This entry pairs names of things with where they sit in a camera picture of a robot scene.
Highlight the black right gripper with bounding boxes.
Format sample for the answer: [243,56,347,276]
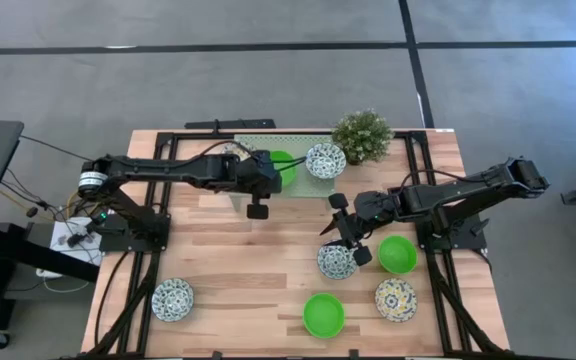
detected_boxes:
[318,189,404,268]

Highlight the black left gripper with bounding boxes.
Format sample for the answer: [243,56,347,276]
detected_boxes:
[235,149,310,221]

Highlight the green plastic bowl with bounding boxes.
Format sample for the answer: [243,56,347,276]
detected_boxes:
[377,234,419,276]
[301,292,347,340]
[267,149,299,189]

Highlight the teal patterned ceramic bowl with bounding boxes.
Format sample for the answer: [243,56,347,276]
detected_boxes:
[150,277,195,323]
[316,240,359,281]

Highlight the teal bowls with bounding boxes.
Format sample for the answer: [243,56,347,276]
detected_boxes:
[304,142,348,180]

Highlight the yellow bowls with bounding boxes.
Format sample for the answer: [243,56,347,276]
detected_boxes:
[220,140,258,162]

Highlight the yellow patterned ceramic bowl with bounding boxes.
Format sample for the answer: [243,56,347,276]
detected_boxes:
[373,277,419,324]

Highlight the pale green perforated metal rack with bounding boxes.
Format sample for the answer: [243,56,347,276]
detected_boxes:
[231,132,337,199]

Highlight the black flat bar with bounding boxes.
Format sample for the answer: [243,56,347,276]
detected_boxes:
[184,118,277,131]

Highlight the green plant in black pot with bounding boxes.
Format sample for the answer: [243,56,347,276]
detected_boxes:
[330,108,395,166]

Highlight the white power box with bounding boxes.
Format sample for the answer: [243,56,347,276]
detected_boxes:
[35,215,105,280]

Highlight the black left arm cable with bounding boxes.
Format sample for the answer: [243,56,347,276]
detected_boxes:
[190,139,264,164]

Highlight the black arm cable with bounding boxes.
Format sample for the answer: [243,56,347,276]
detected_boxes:
[397,168,474,194]
[190,139,264,164]

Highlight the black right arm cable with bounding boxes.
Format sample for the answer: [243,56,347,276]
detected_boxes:
[397,168,474,194]

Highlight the black aluminium table frame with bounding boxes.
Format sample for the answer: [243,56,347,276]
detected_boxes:
[81,130,512,360]

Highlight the thick black cable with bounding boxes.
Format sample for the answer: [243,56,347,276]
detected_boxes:
[92,249,132,351]

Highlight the thin black cable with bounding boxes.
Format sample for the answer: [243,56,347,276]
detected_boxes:
[19,133,89,164]

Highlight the white cable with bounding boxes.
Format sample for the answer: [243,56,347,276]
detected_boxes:
[35,269,92,295]

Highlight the yellow cable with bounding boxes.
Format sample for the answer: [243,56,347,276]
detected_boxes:
[0,187,77,221]

